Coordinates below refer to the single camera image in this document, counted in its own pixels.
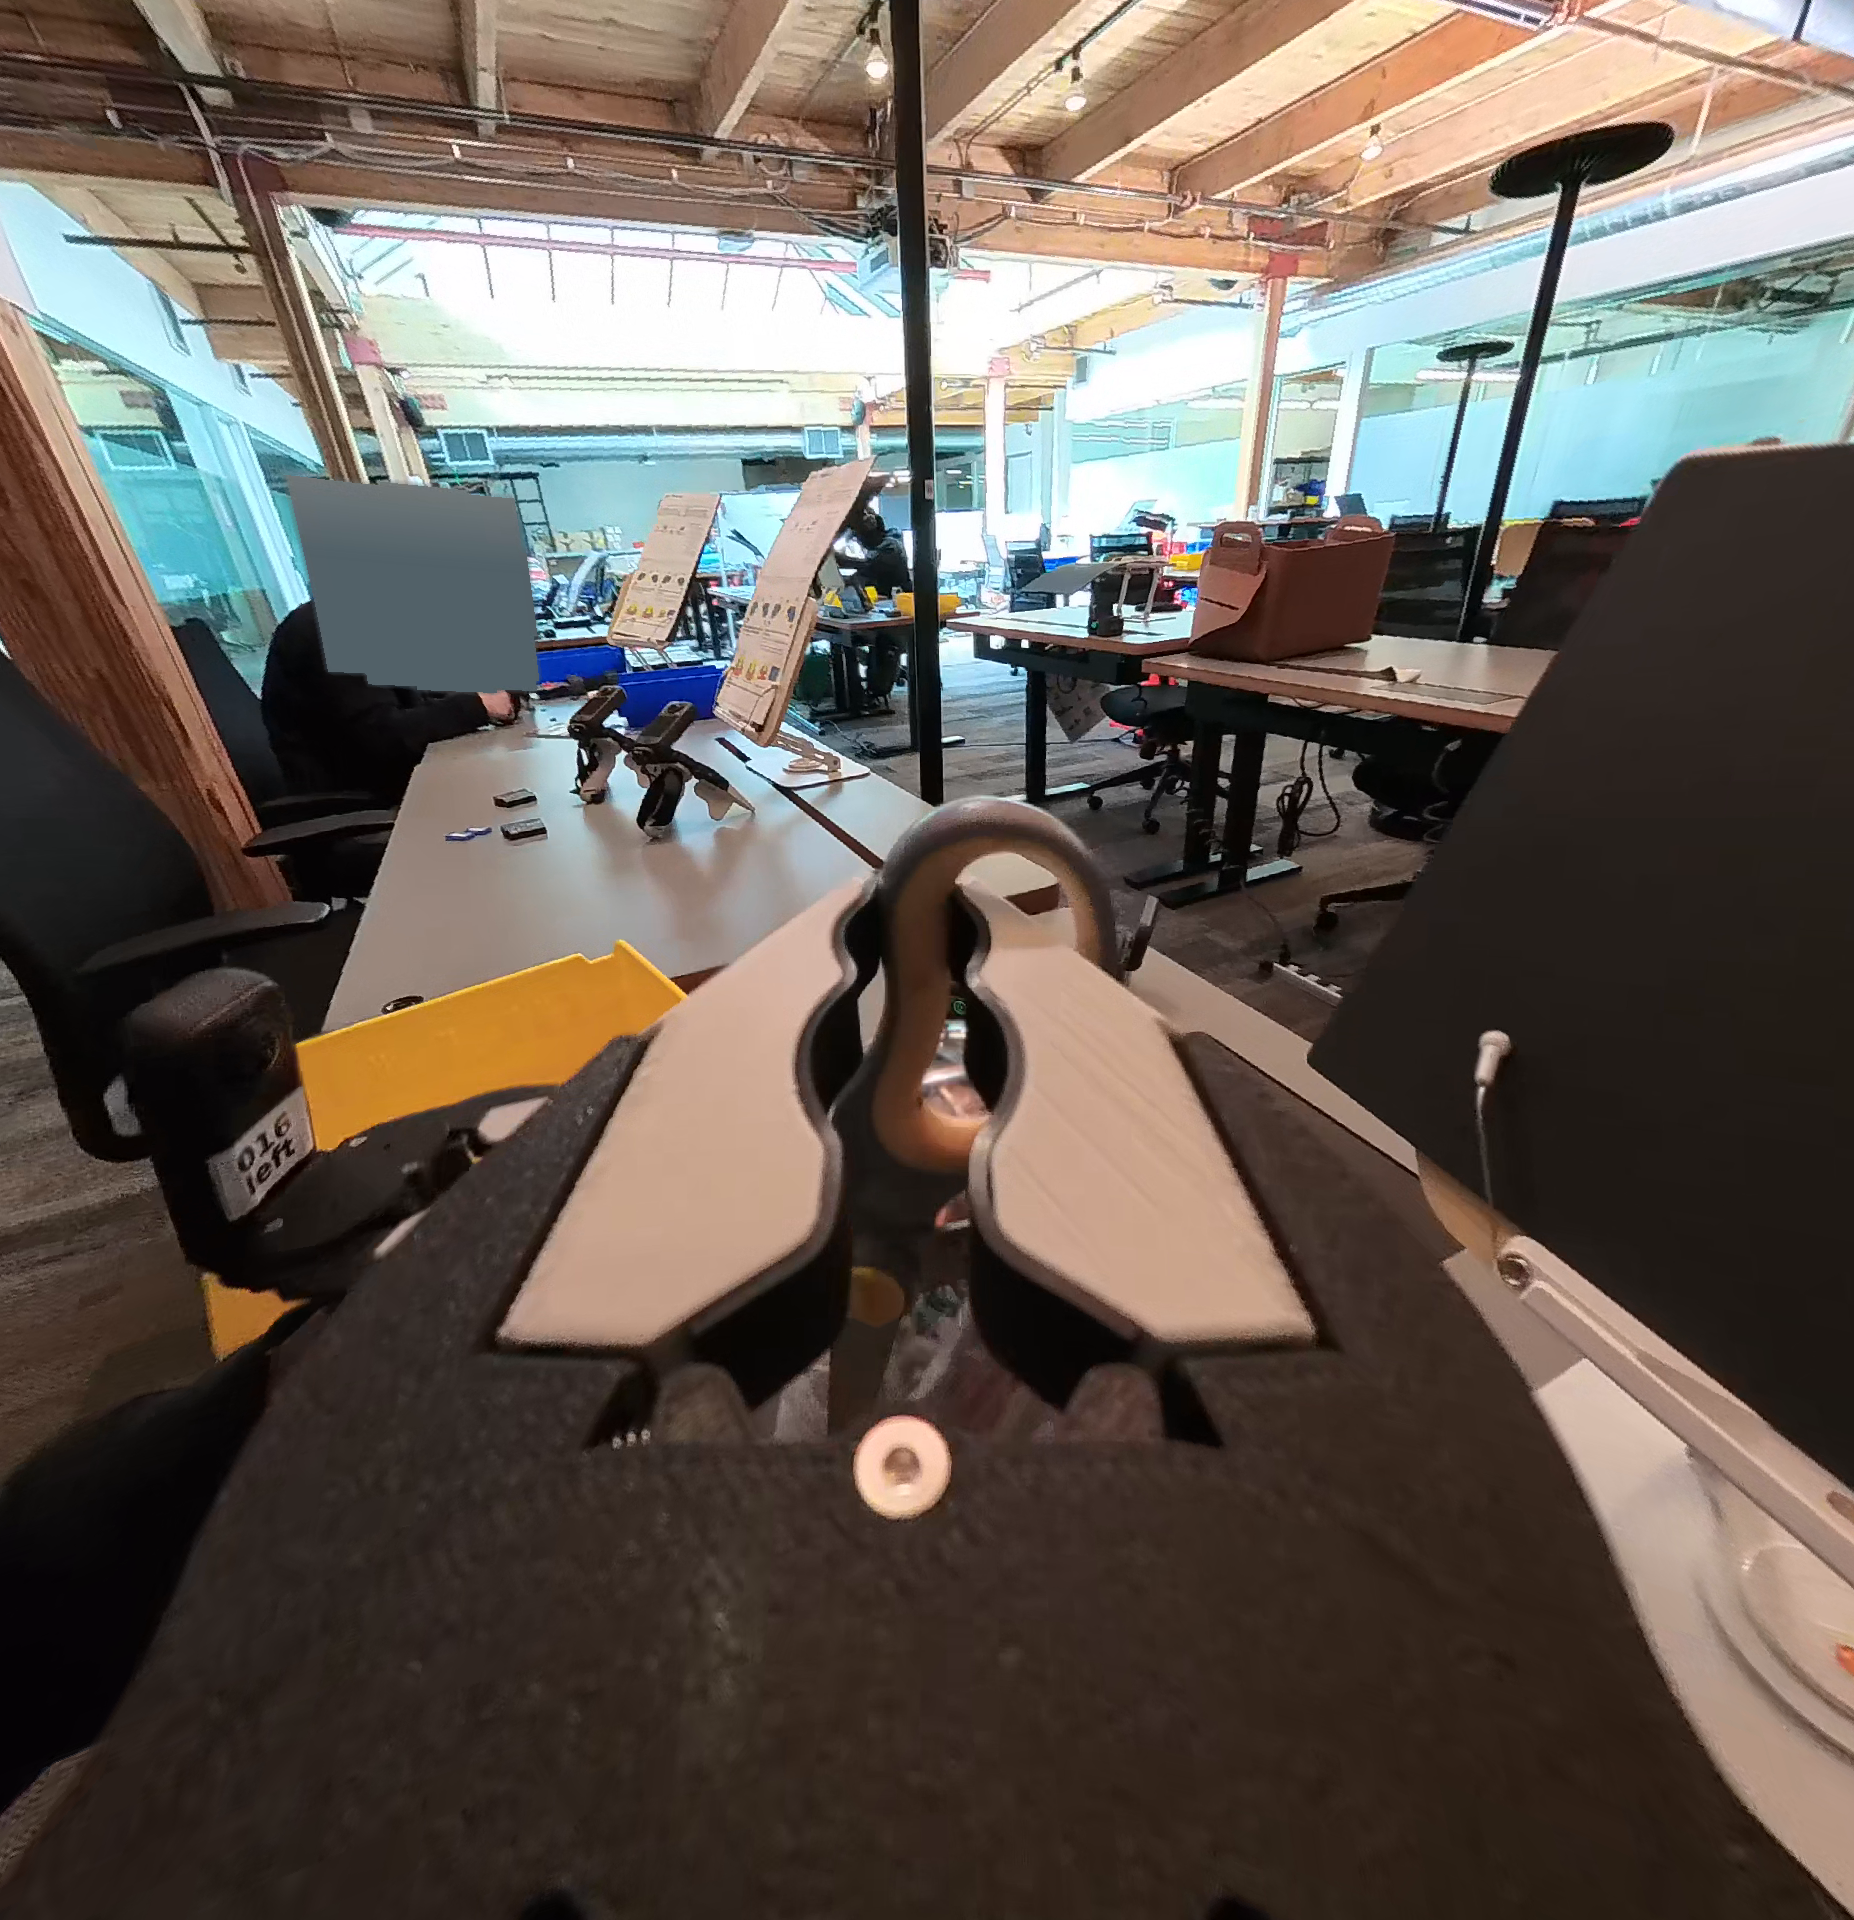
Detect black pole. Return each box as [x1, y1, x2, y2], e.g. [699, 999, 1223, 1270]
[883, 0, 948, 806]

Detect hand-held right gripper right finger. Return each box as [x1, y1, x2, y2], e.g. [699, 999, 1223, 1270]
[952, 882, 1320, 1394]

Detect black computer monitor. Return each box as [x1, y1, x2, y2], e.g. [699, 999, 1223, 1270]
[1305, 443, 1854, 1509]

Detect black office chair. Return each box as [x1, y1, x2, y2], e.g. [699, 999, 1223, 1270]
[1376, 516, 1631, 841]
[1099, 683, 1198, 836]
[0, 614, 395, 1161]

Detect black floor lamp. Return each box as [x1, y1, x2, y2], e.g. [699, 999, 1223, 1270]
[1451, 117, 1680, 646]
[1430, 335, 1518, 530]

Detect cardboard instruction board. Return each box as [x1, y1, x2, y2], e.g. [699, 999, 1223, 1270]
[712, 459, 878, 786]
[608, 491, 722, 652]

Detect wooden office desk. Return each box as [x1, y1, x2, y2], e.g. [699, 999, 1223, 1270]
[1139, 629, 1558, 911]
[949, 598, 1215, 820]

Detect brown bag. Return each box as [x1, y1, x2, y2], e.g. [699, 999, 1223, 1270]
[1189, 514, 1394, 662]

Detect grey orange scissors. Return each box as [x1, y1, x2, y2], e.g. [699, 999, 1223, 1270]
[867, 796, 1124, 1180]

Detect yellow plastic bin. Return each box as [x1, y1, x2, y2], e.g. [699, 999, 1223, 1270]
[201, 940, 687, 1359]

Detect blue crate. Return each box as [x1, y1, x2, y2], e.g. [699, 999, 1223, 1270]
[531, 646, 730, 727]

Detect person's left forearm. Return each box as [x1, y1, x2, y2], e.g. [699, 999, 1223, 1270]
[0, 1334, 304, 1854]

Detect white clip microphone cable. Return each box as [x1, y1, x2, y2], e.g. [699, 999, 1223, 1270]
[1469, 1027, 1518, 1209]

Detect grey desk brown edge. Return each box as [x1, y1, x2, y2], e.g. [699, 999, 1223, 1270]
[325, 700, 1061, 1037]

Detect wooden post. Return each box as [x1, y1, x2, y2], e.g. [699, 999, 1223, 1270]
[0, 281, 289, 916]

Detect white monitor stand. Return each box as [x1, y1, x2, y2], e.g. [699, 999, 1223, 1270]
[1443, 1234, 1854, 1920]

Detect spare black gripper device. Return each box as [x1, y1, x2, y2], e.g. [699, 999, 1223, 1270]
[625, 700, 759, 837]
[567, 686, 633, 806]

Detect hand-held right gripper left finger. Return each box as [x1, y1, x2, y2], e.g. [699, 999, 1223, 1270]
[494, 872, 888, 1403]

